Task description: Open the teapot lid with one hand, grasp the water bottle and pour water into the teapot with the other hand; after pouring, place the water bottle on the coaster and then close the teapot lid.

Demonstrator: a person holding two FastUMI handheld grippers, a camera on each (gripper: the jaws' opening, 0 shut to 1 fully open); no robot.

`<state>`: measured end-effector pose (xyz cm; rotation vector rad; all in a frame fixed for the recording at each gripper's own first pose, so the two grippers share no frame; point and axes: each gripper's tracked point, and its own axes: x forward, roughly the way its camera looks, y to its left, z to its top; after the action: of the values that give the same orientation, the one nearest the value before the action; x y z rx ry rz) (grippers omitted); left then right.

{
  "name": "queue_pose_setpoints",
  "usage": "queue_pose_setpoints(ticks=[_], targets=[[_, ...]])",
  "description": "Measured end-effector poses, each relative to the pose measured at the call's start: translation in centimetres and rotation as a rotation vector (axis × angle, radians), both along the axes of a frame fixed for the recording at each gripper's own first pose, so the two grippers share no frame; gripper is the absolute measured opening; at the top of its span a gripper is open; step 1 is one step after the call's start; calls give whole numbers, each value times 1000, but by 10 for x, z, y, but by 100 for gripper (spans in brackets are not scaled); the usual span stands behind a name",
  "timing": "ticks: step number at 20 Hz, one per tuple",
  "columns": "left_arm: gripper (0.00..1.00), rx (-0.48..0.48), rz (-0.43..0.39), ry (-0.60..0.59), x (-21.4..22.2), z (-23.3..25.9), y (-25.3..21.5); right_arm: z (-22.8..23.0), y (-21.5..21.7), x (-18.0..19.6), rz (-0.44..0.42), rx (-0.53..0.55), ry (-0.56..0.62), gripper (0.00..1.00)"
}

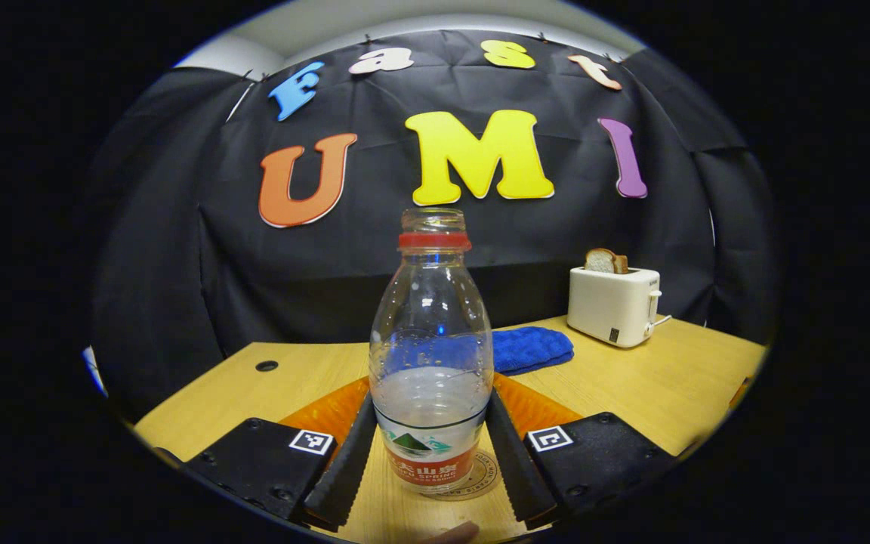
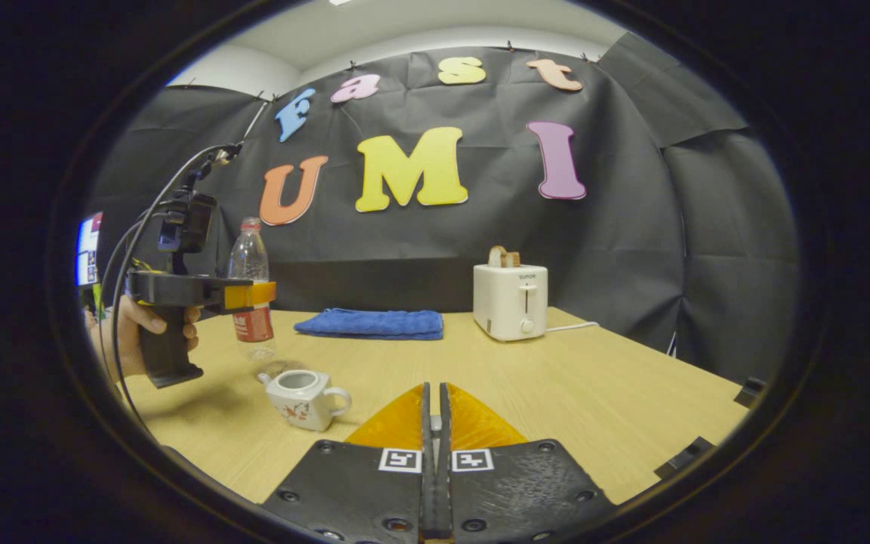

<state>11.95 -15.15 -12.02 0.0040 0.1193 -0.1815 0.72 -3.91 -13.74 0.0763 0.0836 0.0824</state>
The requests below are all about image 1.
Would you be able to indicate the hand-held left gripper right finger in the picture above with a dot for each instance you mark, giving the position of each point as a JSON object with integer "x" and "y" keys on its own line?
{"x": 518, "y": 476}

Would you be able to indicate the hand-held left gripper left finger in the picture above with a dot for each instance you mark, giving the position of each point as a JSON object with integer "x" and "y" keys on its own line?
{"x": 348, "y": 468}

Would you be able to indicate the round coaster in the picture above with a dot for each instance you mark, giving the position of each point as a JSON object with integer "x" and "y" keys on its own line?
{"x": 485, "y": 476}

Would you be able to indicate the clear plastic water bottle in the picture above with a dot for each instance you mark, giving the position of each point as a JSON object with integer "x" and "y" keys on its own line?
{"x": 431, "y": 317}

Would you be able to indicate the blue folded towel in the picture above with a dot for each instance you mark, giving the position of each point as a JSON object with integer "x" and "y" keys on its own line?
{"x": 533, "y": 349}

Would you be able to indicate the white toaster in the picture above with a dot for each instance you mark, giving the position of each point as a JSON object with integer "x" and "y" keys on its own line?
{"x": 609, "y": 306}

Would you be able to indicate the bread slice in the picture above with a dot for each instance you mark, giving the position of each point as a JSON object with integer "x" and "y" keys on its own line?
{"x": 601, "y": 261}

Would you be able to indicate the black backdrop cloth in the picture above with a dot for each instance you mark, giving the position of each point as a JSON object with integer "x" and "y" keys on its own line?
{"x": 216, "y": 264}

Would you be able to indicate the computer screen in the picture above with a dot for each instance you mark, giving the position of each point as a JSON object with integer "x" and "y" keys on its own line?
{"x": 95, "y": 370}

